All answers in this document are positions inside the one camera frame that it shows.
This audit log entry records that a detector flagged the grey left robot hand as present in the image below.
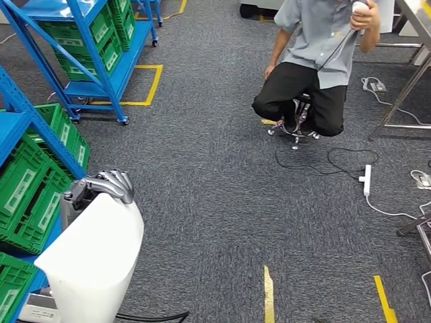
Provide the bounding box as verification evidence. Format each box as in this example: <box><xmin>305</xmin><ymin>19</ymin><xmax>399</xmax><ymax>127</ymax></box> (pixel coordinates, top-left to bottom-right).
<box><xmin>60</xmin><ymin>168</ymin><xmax>135</xmax><ymax>231</ymax></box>

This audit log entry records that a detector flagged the white plastic cover part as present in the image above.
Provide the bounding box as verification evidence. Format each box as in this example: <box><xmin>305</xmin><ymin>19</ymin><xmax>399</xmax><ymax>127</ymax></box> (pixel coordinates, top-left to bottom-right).
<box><xmin>34</xmin><ymin>192</ymin><xmax>145</xmax><ymax>323</ymax></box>

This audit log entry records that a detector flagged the blue metal shelf rack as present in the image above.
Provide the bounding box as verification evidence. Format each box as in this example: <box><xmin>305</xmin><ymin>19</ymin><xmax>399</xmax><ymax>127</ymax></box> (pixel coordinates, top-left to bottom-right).
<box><xmin>0</xmin><ymin>65</ymin><xmax>88</xmax><ymax>323</ymax></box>

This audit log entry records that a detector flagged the green plastic crate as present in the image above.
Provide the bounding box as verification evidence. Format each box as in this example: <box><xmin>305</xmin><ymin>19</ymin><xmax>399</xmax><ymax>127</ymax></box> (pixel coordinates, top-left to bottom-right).
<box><xmin>0</xmin><ymin>133</ymin><xmax>54</xmax><ymax>235</ymax></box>
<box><xmin>0</xmin><ymin>252</ymin><xmax>39</xmax><ymax>323</ymax></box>
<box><xmin>0</xmin><ymin>171</ymin><xmax>73</xmax><ymax>256</ymax></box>
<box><xmin>38</xmin><ymin>4</ymin><xmax>113</xmax><ymax>50</ymax></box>
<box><xmin>54</xmin><ymin>33</ymin><xmax>122</xmax><ymax>83</ymax></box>
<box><xmin>25</xmin><ymin>103</ymin><xmax>91</xmax><ymax>174</ymax></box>
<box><xmin>107</xmin><ymin>0</ymin><xmax>136</xmax><ymax>52</ymax></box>

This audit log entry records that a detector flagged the blue wheeled metal rack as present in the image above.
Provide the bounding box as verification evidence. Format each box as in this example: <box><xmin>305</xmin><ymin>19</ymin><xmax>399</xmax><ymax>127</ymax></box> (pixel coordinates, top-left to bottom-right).
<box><xmin>0</xmin><ymin>0</ymin><xmax>163</xmax><ymax>126</ymax></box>

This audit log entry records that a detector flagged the worn yellow floor tape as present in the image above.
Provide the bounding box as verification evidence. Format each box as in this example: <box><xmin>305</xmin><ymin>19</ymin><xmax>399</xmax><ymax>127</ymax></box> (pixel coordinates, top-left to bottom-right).
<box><xmin>262</xmin><ymin>264</ymin><xmax>276</xmax><ymax>323</ymax></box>

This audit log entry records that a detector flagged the chrome swivel stool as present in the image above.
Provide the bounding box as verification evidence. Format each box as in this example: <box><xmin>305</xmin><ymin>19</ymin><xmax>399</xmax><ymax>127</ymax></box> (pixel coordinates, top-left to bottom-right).
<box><xmin>267</xmin><ymin>94</ymin><xmax>321</xmax><ymax>151</ymax></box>

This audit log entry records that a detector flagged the person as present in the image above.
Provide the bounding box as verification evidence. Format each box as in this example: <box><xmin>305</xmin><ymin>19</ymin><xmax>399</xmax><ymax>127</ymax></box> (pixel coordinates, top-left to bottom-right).
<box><xmin>251</xmin><ymin>0</ymin><xmax>381</xmax><ymax>138</ymax></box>

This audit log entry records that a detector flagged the white power strip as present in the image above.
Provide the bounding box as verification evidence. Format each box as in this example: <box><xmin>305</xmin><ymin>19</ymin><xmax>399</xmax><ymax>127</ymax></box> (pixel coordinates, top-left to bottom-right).
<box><xmin>359</xmin><ymin>165</ymin><xmax>372</xmax><ymax>197</ymax></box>

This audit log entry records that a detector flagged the white cabinet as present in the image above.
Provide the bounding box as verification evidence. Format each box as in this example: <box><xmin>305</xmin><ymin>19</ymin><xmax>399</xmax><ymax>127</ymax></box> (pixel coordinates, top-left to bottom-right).
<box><xmin>377</xmin><ymin>0</ymin><xmax>396</xmax><ymax>34</ymax></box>

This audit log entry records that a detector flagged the stainless steel table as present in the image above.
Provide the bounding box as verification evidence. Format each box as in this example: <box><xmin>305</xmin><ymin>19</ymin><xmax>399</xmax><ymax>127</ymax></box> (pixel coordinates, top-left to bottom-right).
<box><xmin>368</xmin><ymin>0</ymin><xmax>431</xmax><ymax>142</ymax></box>

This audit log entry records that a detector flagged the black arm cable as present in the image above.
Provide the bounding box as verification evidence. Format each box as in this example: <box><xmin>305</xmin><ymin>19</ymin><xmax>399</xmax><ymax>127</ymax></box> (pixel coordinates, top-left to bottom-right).
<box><xmin>116</xmin><ymin>311</ymin><xmax>190</xmax><ymax>323</ymax></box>

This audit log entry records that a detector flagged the black floor cable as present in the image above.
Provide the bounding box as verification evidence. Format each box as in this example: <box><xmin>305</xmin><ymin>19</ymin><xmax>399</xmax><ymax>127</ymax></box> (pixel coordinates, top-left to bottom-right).
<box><xmin>275</xmin><ymin>147</ymin><xmax>380</xmax><ymax>182</ymax></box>

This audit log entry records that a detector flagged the white cable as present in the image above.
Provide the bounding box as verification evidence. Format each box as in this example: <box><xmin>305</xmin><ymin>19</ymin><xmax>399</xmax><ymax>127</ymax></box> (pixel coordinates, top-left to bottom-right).
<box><xmin>365</xmin><ymin>195</ymin><xmax>420</xmax><ymax>220</ymax></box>
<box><xmin>361</xmin><ymin>76</ymin><xmax>431</xmax><ymax>128</ymax></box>

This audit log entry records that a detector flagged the white charger with cable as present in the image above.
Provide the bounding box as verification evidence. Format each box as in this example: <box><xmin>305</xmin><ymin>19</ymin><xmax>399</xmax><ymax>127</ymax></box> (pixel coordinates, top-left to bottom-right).
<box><xmin>410</xmin><ymin>169</ymin><xmax>431</xmax><ymax>190</ymax></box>

